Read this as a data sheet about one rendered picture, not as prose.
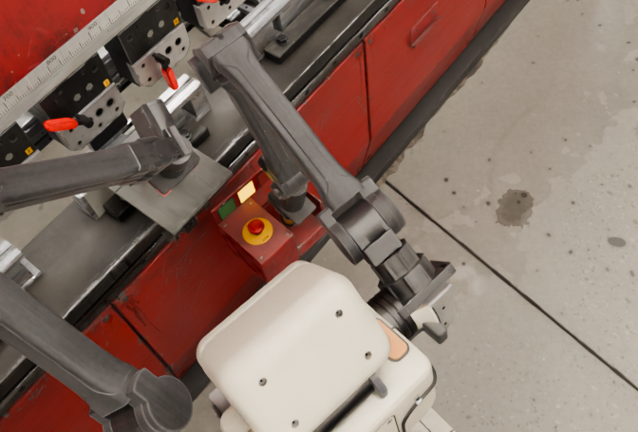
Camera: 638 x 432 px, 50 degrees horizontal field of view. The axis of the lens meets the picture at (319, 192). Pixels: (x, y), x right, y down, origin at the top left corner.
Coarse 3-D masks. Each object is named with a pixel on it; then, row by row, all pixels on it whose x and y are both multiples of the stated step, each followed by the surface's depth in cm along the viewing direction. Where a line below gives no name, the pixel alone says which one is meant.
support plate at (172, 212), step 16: (208, 160) 147; (192, 176) 146; (208, 176) 145; (224, 176) 145; (128, 192) 145; (144, 192) 145; (176, 192) 144; (192, 192) 143; (208, 192) 143; (144, 208) 142; (160, 208) 142; (176, 208) 142; (192, 208) 141; (160, 224) 140; (176, 224) 140
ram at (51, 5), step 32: (0, 0) 110; (32, 0) 115; (64, 0) 120; (96, 0) 125; (0, 32) 113; (32, 32) 118; (64, 32) 123; (0, 64) 116; (32, 64) 121; (64, 64) 127; (0, 96) 119; (32, 96) 124; (0, 128) 122
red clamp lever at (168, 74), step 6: (156, 54) 142; (156, 60) 143; (162, 60) 141; (168, 60) 142; (162, 66) 144; (168, 66) 144; (162, 72) 145; (168, 72) 144; (168, 78) 146; (174, 78) 147; (168, 84) 148; (174, 84) 148
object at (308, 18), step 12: (324, 0) 184; (336, 0) 184; (312, 12) 182; (324, 12) 182; (300, 24) 180; (312, 24) 180; (288, 36) 178; (300, 36) 178; (264, 48) 177; (276, 48) 176; (288, 48) 176; (276, 60) 176
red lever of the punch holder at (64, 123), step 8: (48, 120) 127; (56, 120) 128; (64, 120) 129; (72, 120) 130; (80, 120) 132; (88, 120) 133; (48, 128) 126; (56, 128) 127; (64, 128) 129; (72, 128) 130
